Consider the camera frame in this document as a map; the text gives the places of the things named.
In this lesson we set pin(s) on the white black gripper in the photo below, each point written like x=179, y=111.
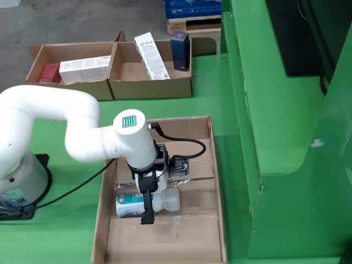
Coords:
x=148, y=181

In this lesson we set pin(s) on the white bottle teal label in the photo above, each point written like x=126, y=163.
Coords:
x=129, y=203

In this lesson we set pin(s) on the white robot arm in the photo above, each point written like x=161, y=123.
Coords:
x=55, y=101

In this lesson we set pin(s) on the flat cardboard tray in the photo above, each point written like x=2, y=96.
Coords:
x=165, y=242

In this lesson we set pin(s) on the open brown cardboard box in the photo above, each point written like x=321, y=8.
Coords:
x=82, y=90

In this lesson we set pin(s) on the long white printed carton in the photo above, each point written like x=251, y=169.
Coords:
x=152, y=60

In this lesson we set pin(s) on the wide white printed carton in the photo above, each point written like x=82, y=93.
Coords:
x=82, y=70

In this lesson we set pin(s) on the dark blue carton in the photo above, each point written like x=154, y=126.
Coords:
x=180, y=52

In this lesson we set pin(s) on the green metal cabinet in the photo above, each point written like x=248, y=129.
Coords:
x=275, y=110

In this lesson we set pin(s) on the red carton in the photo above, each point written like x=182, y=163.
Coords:
x=49, y=72

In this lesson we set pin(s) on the wooden pallet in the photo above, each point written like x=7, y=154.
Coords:
x=176, y=27

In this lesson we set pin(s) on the blue crate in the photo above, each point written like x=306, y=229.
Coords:
x=192, y=9

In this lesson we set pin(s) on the black monitor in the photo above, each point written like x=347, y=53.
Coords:
x=297, y=41

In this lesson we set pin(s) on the white container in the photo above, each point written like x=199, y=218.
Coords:
x=9, y=3

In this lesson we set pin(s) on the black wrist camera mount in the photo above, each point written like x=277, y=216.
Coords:
x=178, y=167

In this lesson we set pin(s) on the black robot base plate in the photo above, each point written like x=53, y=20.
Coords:
x=27, y=215

